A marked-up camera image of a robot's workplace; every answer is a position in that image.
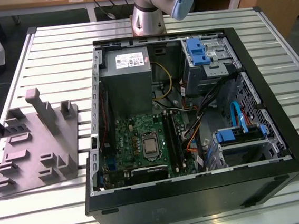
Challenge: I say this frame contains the hard disk in blue carrier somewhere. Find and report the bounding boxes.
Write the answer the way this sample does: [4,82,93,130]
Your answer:
[214,123,269,145]

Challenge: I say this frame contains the loose black plug cable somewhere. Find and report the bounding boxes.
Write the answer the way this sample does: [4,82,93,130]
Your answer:
[88,0,130,21]

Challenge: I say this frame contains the installed RAM stick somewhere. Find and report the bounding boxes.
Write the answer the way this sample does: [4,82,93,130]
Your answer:
[170,119,188,170]

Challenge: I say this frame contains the black PC case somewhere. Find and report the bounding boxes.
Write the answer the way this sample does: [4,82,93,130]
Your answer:
[68,20,299,224]

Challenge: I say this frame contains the grey parts rack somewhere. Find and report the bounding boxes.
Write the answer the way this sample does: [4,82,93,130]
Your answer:
[0,84,86,198]

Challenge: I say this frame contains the orange red yellow wires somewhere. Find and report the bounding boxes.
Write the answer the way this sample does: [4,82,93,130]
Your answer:
[183,119,206,155]

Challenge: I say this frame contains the thin grey wire bundle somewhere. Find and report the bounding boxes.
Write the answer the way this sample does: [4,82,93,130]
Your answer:
[180,110,211,141]

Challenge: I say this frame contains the blue plastic drive carrier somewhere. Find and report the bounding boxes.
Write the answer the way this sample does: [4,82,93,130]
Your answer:
[186,37,212,67]

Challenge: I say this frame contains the black RAM slot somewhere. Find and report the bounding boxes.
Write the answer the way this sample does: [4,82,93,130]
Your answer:
[165,108,184,173]

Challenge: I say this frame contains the CPU socket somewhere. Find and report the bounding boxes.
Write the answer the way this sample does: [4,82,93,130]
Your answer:
[138,130,162,163]

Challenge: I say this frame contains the metal drive cage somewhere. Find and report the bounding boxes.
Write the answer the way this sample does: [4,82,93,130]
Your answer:
[178,32,245,96]

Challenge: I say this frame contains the wooden desk white legs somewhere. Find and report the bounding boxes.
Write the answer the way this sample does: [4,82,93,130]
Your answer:
[0,0,250,33]

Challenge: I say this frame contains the yellow wire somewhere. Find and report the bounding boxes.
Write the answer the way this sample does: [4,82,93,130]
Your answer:
[149,59,176,101]

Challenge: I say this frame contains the metal disk bay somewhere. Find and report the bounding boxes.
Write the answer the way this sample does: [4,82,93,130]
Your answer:
[211,122,279,170]

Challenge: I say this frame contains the grey power supply unit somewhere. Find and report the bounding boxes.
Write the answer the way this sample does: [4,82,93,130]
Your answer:
[98,46,157,120]

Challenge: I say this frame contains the black flat cable bundle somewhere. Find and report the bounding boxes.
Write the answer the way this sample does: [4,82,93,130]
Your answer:
[191,73,246,120]

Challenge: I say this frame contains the black graphics card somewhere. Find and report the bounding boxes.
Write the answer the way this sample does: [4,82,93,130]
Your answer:
[123,164,170,186]

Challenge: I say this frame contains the green motherboard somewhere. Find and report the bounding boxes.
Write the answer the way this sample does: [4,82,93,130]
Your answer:
[97,107,199,187]

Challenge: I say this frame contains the silver CPU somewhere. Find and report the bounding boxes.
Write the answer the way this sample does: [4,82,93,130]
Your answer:
[142,137,158,155]

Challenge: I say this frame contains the blue flat data cable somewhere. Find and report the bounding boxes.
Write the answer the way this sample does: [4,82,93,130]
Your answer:
[228,99,250,135]

